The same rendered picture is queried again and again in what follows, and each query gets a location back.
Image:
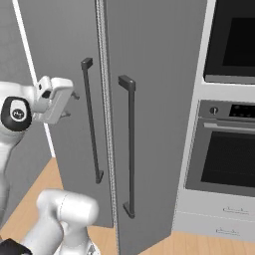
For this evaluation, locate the steel built-in oven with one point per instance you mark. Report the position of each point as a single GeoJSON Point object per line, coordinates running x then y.
{"type": "Point", "coordinates": [225, 159]}

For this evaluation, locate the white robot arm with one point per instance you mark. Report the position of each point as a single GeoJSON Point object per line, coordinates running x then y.
{"type": "Point", "coordinates": [71, 209]}

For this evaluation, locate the grey narrow fridge door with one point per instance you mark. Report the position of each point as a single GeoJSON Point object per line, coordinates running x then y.
{"type": "Point", "coordinates": [66, 40]}

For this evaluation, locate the white drawer front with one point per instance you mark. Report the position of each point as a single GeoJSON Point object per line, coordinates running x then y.
{"type": "Point", "coordinates": [199, 225]}
{"type": "Point", "coordinates": [205, 204]}

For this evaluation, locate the white tall cabinet housing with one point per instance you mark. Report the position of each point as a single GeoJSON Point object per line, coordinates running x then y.
{"type": "Point", "coordinates": [202, 91]}

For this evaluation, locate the round oven knob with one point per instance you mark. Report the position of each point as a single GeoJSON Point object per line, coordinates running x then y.
{"type": "Point", "coordinates": [214, 110]}

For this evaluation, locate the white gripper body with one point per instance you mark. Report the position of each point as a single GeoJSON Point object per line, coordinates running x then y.
{"type": "Point", "coordinates": [58, 99]}

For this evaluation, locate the grey wide fridge door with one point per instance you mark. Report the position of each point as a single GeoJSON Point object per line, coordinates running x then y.
{"type": "Point", "coordinates": [159, 99]}

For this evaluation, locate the black built-in microwave oven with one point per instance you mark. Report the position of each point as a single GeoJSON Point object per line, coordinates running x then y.
{"type": "Point", "coordinates": [232, 40]}

